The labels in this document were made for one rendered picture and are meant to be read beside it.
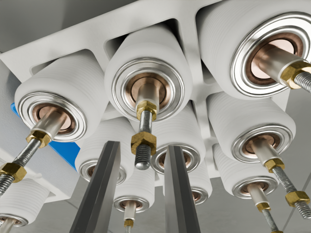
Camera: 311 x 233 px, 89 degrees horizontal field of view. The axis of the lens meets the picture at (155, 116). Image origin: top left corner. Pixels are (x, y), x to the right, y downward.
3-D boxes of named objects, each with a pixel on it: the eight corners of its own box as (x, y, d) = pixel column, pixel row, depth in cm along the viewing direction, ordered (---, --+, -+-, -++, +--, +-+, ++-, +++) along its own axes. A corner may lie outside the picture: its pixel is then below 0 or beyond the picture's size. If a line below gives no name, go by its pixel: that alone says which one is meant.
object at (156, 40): (164, 76, 35) (170, 135, 20) (121, 60, 33) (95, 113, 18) (185, 31, 29) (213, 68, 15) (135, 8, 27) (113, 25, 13)
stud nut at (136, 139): (155, 150, 12) (155, 159, 11) (133, 149, 12) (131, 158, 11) (156, 131, 11) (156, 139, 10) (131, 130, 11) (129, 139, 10)
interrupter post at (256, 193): (244, 185, 28) (252, 204, 26) (258, 180, 28) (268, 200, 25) (248, 190, 30) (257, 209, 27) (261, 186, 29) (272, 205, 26)
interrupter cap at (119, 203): (128, 189, 30) (128, 193, 29) (157, 202, 33) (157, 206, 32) (105, 202, 33) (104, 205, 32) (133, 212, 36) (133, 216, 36)
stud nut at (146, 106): (156, 118, 15) (156, 124, 14) (138, 117, 15) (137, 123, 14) (156, 100, 14) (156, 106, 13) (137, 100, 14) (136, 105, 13)
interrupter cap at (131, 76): (166, 126, 20) (166, 130, 19) (106, 107, 18) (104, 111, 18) (197, 72, 16) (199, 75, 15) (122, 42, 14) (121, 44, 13)
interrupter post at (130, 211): (130, 198, 32) (128, 217, 29) (139, 202, 33) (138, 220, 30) (123, 202, 33) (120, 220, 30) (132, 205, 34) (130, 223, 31)
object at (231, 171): (196, 119, 42) (217, 184, 28) (232, 101, 38) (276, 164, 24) (212, 139, 47) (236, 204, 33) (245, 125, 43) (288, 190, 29)
